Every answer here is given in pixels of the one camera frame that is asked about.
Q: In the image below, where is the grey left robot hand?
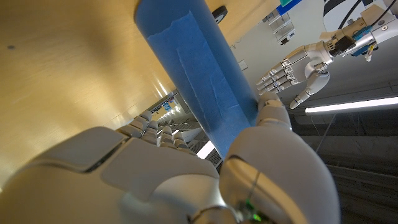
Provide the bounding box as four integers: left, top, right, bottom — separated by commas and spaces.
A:
255, 40, 335, 110

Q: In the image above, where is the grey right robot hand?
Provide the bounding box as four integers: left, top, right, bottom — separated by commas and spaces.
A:
0, 91, 342, 224

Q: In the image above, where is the blue metal bottle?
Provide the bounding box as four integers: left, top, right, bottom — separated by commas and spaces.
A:
134, 0, 259, 159

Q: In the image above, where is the white backdrop with hand print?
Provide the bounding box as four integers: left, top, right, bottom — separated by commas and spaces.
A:
231, 0, 398, 102

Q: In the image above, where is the blue rectangle sign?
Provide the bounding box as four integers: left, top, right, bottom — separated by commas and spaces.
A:
275, 0, 303, 16

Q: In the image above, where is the long ceiling tube lamp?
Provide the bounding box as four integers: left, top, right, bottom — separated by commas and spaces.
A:
304, 96, 398, 114

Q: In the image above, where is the small white wire rack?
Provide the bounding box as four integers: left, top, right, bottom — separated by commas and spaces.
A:
266, 11, 296, 46

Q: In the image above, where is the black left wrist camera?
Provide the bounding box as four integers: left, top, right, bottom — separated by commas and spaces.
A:
334, 35, 357, 57

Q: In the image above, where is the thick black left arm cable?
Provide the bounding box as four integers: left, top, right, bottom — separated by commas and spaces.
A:
337, 0, 364, 30

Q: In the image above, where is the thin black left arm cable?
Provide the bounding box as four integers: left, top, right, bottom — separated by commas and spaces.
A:
369, 0, 398, 27

